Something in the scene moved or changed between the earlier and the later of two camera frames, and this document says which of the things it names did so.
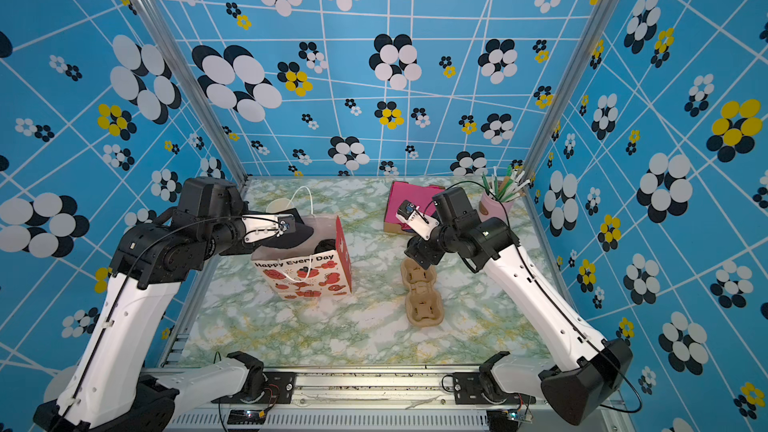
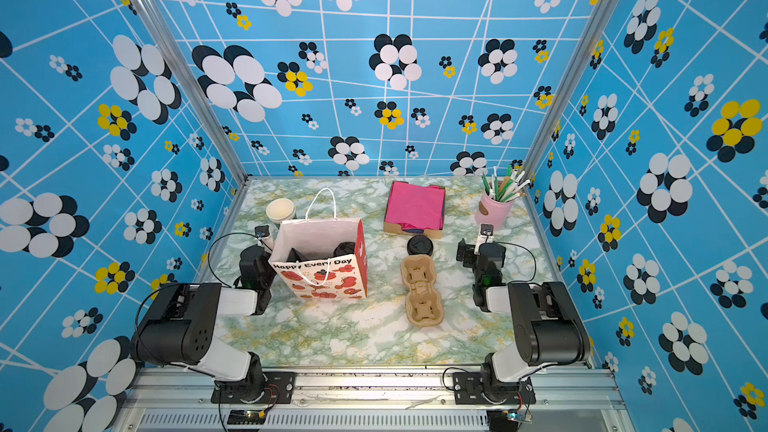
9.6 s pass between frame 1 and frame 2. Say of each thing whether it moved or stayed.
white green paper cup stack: stayed
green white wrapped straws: stayed
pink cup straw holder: stayed
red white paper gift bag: moved
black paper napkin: moved
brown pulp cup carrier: stayed
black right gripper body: moved
